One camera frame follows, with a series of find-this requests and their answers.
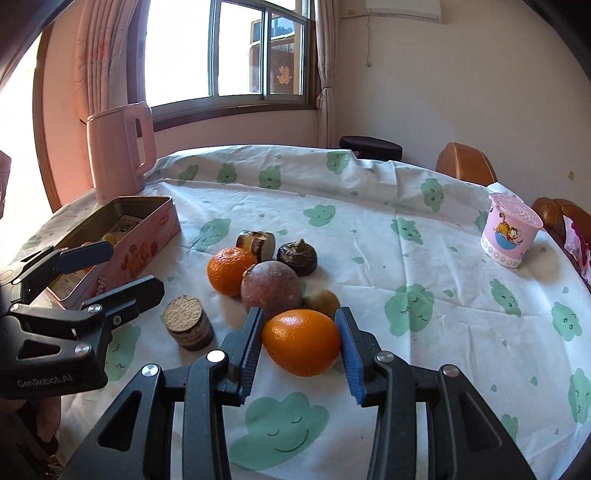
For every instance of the person's left hand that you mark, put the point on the person's left hand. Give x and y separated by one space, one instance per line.
48 417

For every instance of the smooth orange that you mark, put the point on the smooth orange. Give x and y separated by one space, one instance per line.
300 341

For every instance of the pink floral curtain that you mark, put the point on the pink floral curtain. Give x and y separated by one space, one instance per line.
101 55

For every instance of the brown leather sofa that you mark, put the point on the brown leather sofa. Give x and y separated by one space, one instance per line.
554 212

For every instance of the pink floral cushion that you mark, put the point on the pink floral cushion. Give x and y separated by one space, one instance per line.
579 249

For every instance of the wooden framed side window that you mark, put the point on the wooden framed side window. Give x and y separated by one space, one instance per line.
46 138

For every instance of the brown kiwi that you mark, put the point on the brown kiwi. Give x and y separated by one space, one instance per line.
321 301

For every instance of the bumpy tangerine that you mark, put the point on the bumpy tangerine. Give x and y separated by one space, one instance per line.
228 272

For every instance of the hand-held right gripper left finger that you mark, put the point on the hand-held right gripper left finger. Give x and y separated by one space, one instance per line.
251 353

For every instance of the purple passion fruit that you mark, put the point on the purple passion fruit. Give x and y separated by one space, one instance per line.
270 288

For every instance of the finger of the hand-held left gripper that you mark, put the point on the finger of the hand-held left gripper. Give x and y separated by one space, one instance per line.
134 295
85 256

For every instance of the dark water chestnut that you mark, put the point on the dark water chestnut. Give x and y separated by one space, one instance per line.
298 257

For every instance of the white air conditioner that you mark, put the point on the white air conditioner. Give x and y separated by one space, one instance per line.
401 9

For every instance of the pink cartoon cup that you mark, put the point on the pink cartoon cup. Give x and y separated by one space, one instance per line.
508 235

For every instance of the pink electric kettle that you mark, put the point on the pink electric kettle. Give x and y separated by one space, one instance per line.
115 152

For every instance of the white tablecloth with green clouds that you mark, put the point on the white tablecloth with green clouds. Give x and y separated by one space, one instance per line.
369 240

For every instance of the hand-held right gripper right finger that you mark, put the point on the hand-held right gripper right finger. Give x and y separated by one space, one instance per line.
351 357

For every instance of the stack of round brown biscuits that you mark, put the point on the stack of round brown biscuits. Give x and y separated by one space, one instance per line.
187 323

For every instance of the dark round stool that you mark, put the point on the dark round stool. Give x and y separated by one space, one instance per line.
369 145

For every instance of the brown leather armchair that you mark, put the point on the brown leather armchair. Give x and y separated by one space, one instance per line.
461 161

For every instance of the pale narrow curtain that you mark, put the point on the pale narrow curtain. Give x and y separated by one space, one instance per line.
325 55

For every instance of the pink tin box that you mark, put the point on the pink tin box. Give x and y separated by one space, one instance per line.
138 251

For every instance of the sliding glass window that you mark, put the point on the sliding glass window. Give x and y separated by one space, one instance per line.
184 46

